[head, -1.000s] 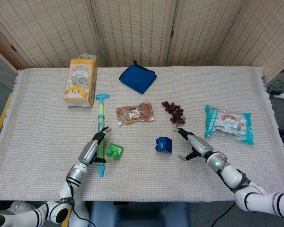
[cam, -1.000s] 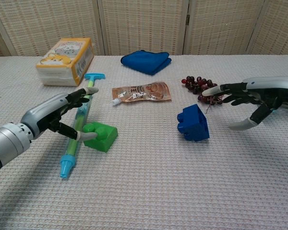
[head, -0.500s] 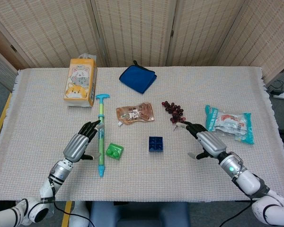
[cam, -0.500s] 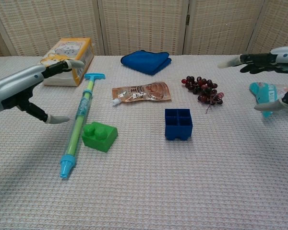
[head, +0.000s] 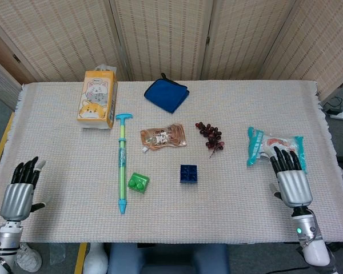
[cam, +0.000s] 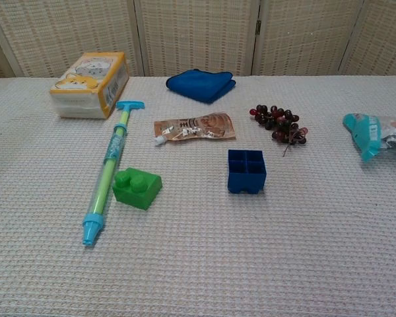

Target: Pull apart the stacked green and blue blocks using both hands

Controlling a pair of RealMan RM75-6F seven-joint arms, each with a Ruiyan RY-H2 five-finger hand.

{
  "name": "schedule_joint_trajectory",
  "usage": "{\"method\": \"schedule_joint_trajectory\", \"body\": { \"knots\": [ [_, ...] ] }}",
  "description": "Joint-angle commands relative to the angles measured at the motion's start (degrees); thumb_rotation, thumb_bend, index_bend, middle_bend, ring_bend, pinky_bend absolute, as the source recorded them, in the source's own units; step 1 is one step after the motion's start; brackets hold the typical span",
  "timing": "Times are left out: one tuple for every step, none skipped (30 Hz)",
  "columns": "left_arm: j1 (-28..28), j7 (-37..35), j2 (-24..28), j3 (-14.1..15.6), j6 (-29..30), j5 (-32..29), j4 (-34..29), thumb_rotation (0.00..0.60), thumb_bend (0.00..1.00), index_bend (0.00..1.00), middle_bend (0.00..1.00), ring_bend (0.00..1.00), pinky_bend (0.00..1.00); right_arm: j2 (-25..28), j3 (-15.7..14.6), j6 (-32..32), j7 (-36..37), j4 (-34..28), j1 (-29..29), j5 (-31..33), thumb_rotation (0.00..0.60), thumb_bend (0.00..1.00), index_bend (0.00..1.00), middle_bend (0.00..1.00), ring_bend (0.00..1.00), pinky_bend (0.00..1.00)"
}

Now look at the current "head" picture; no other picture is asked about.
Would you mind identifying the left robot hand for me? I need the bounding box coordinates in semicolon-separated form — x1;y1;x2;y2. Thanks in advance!
0;156;48;222

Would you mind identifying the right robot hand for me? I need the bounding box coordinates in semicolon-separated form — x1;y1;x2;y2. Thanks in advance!
263;146;314;208

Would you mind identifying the blue building block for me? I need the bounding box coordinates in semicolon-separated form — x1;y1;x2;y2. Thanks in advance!
179;164;200;184

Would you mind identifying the green and blue toy block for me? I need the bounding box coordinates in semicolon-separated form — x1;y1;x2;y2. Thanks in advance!
127;172;150;194

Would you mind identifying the white robot base foot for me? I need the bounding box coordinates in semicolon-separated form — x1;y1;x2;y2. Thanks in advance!
83;242;109;274

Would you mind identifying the teal snack bag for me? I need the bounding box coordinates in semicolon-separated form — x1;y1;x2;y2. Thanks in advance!
246;126;308;175

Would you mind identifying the white sneaker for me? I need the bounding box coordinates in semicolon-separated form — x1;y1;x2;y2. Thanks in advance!
15;242;43;273

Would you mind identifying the white woven tablecloth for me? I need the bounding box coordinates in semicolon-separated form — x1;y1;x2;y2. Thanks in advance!
0;80;343;245

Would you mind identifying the dark red grape bunch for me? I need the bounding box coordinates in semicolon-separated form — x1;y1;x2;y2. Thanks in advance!
195;121;226;159

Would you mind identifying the blue green water squirt toy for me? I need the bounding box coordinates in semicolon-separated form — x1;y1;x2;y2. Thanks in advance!
115;113;134;215

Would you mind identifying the cat print tissue pack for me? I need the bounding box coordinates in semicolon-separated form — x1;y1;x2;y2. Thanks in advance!
76;65;118;131

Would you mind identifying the orange spouted drink pouch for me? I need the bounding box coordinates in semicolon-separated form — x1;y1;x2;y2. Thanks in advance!
139;123;188;154

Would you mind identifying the blue folded cloth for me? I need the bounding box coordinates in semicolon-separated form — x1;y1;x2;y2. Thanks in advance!
143;73;190;114

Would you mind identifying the bamboo folding screen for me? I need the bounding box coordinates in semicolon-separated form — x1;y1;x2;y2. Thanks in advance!
0;0;343;99

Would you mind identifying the black cable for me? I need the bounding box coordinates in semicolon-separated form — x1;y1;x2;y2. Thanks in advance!
322;96;343;112

